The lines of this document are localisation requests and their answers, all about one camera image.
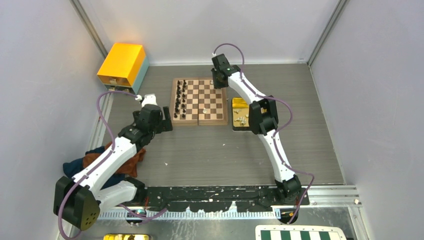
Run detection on gold tin front edge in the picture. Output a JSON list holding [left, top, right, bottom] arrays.
[[103, 233, 152, 240]]

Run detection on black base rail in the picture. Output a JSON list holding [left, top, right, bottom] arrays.
[[124, 185, 310, 213]]

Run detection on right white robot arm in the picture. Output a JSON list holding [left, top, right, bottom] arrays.
[[211, 54, 305, 206]]

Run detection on orange cloth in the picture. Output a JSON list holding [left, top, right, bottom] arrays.
[[82, 141, 146, 178]]

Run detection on green white checkered board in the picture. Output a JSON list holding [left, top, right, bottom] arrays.
[[255, 225, 347, 240]]

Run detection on dark blue cloth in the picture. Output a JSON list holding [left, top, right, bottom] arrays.
[[62, 145, 126, 190]]

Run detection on yellow teal drawer box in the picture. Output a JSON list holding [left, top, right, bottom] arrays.
[[97, 42, 150, 94]]

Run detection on gold tin tray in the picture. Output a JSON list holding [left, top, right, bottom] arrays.
[[231, 97, 251, 132]]

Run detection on wooden chess board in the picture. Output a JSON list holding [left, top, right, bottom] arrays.
[[169, 77, 229, 126]]

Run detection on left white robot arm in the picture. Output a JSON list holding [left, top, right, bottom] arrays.
[[53, 93, 173, 231]]

